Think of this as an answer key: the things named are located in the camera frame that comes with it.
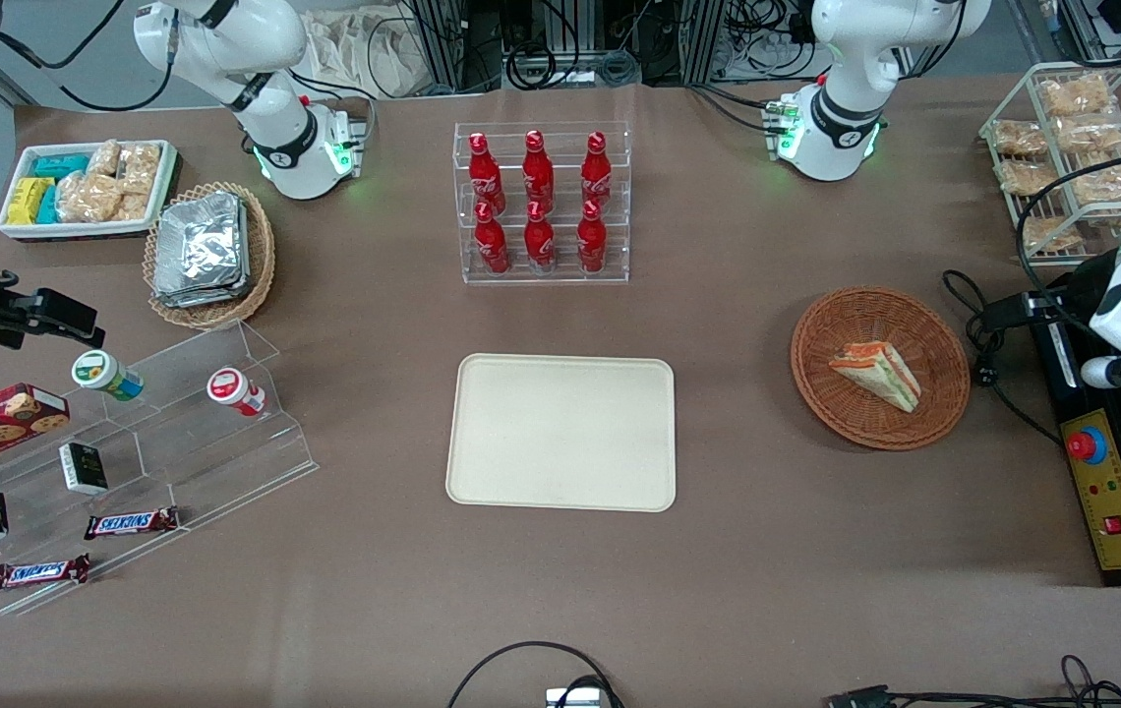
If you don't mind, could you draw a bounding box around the white plastic bin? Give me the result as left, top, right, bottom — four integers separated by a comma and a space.
0, 140, 182, 243

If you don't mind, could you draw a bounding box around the white wire rack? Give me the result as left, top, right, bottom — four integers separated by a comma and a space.
978, 61, 1121, 268

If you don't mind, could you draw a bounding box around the red cola bottle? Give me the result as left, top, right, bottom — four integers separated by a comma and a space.
521, 130, 556, 213
469, 133, 506, 214
580, 131, 614, 211
576, 200, 609, 274
524, 201, 558, 274
474, 202, 510, 275

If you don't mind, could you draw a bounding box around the green lid yogurt cup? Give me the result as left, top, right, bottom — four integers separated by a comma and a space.
71, 349, 145, 402

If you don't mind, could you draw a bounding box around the brown Snickers bar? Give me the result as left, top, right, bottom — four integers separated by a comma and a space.
0, 554, 91, 593
84, 506, 180, 541

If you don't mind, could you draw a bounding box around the black power cable with plug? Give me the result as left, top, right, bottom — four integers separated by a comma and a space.
942, 268, 1063, 448

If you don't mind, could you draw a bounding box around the clear acrylic bottle rack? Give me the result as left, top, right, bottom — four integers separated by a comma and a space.
453, 121, 631, 286

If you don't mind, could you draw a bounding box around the black coiled cable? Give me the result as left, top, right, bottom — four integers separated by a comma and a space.
504, 39, 561, 90

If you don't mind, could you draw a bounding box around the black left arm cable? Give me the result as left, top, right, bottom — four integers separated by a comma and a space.
1015, 145, 1121, 327

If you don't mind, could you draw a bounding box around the clear fried snack bag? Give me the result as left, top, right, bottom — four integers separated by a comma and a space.
1039, 74, 1115, 118
1072, 157, 1121, 207
1023, 216, 1089, 256
1052, 113, 1121, 154
996, 159, 1059, 197
991, 120, 1049, 157

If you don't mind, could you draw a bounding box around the cream plastic tray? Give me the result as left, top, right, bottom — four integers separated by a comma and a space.
445, 353, 678, 513

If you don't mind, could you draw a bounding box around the cream cloth bag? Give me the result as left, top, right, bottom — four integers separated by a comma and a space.
303, 8, 436, 99

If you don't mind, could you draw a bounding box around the clear acrylic step display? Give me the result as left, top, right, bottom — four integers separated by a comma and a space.
0, 320, 319, 618

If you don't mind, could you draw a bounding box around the triangular sandwich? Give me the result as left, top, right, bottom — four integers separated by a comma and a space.
828, 340, 922, 414

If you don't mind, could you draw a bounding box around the red emergency stop button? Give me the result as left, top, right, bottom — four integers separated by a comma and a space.
1067, 426, 1110, 466

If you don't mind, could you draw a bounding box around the brown wicker basket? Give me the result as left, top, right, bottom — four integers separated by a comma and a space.
790, 286, 972, 451

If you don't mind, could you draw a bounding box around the tan wicker basket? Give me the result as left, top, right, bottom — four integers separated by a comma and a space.
143, 181, 276, 330

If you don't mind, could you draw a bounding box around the aluminium frame post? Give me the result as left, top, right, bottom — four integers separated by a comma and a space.
683, 0, 725, 86
411, 0, 469, 94

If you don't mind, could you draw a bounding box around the black cable with connector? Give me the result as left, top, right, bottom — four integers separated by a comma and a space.
824, 654, 1121, 708

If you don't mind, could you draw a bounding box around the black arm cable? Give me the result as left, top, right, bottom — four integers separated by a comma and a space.
1015, 145, 1121, 327
0, 0, 178, 112

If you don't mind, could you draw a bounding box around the yellow snack pack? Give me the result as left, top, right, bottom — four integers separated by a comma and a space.
7, 177, 55, 226

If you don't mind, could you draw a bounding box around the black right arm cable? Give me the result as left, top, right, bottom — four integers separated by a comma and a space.
0, 0, 178, 112

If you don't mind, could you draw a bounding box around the black arched cable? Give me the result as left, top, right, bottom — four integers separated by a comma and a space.
447, 641, 622, 708

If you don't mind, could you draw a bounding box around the silver foil food pack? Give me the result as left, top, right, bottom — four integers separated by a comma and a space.
152, 192, 253, 309

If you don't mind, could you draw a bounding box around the red lid yogurt cup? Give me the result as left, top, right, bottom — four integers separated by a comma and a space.
206, 367, 268, 418

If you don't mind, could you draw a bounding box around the black yellow control box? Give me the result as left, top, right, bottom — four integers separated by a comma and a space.
1028, 285, 1121, 588

